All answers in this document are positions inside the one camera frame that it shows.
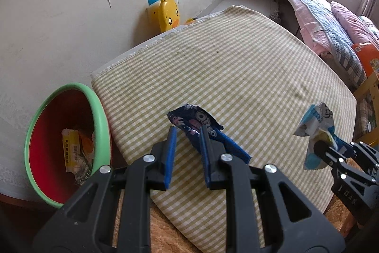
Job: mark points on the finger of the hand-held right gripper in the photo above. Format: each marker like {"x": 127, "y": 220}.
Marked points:
{"x": 325, "y": 152}
{"x": 364, "y": 155}

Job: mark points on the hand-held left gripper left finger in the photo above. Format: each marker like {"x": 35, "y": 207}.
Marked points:
{"x": 171, "y": 158}

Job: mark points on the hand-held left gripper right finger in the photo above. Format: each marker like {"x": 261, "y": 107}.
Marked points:
{"x": 205, "y": 158}

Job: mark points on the dark blue cookie wrapper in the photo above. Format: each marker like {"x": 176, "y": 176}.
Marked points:
{"x": 192, "y": 119}

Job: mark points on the orange chip bag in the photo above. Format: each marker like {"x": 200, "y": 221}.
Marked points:
{"x": 86, "y": 143}

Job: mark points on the clear silver wrapper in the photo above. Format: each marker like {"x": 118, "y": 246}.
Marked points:
{"x": 83, "y": 173}

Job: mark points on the yellow cardboard box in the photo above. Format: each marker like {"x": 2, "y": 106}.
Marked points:
{"x": 71, "y": 149}

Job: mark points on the green rimmed red basin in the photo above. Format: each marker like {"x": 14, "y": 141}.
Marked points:
{"x": 50, "y": 134}

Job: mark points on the wooden chair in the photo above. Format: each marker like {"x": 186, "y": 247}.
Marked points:
{"x": 365, "y": 90}

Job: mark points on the fuzzy tan clothing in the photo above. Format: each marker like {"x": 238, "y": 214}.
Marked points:
{"x": 165, "y": 226}

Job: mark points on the orange box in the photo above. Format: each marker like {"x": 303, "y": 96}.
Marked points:
{"x": 367, "y": 57}

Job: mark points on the checked table mat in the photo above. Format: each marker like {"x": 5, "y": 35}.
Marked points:
{"x": 237, "y": 63}

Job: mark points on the plaid blanket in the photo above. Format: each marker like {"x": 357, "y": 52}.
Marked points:
{"x": 331, "y": 30}

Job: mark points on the bed with pink sheet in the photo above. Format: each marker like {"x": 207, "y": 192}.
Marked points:
{"x": 308, "y": 21}

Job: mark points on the pink quilt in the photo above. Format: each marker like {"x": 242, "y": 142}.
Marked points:
{"x": 349, "y": 18}

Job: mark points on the yellow toy vehicle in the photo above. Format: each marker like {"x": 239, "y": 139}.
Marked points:
{"x": 191, "y": 20}

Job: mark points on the yellow duck chair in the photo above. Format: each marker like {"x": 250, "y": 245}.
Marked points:
{"x": 167, "y": 13}

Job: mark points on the pair of shoes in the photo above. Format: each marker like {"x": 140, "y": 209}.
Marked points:
{"x": 274, "y": 16}

